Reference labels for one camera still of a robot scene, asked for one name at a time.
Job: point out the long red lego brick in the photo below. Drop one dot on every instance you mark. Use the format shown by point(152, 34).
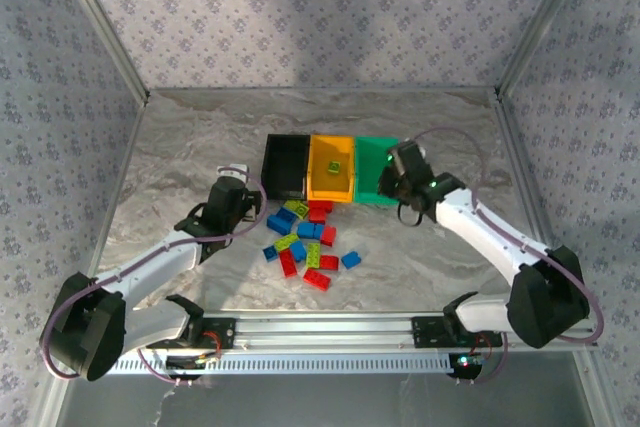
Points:
point(287, 263)
point(316, 279)

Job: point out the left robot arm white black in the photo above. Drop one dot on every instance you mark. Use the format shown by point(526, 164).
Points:
point(160, 265)

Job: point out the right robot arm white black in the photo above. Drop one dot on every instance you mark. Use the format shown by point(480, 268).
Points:
point(475, 237)

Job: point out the green plastic bin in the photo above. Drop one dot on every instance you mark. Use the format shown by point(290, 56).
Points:
point(367, 172)

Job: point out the black plastic bin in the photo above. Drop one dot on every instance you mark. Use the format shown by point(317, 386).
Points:
point(285, 167)

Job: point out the small flat lime lego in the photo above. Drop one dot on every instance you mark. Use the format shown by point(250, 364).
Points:
point(333, 167)

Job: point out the yellow plastic bin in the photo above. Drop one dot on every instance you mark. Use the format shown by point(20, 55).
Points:
point(322, 147)

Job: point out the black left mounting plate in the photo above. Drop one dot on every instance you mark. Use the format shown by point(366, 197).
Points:
point(225, 334)

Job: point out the black mounting plate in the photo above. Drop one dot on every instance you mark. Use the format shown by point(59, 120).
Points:
point(225, 334)
point(425, 332)

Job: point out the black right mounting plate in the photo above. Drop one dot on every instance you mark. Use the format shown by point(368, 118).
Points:
point(425, 332)

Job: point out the left controller board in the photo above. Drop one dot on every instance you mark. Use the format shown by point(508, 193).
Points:
point(185, 362)

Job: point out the controller board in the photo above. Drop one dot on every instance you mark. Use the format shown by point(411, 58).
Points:
point(185, 362)
point(467, 363)

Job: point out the right controller board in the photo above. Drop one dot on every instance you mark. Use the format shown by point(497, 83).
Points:
point(467, 363)

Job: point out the aluminium left side rail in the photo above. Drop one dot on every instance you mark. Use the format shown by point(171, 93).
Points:
point(115, 197)

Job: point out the aluminium right side rail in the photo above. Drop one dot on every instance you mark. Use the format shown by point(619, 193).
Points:
point(529, 197)

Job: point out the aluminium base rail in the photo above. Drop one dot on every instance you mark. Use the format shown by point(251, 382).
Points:
point(325, 329)

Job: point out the aluminium right corner post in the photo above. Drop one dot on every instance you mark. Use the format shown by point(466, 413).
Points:
point(541, 22)

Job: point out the aluminium corner post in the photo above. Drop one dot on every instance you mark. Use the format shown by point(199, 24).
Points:
point(105, 22)
point(541, 22)

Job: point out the aluminium left corner post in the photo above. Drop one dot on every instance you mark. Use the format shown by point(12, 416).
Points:
point(105, 22)

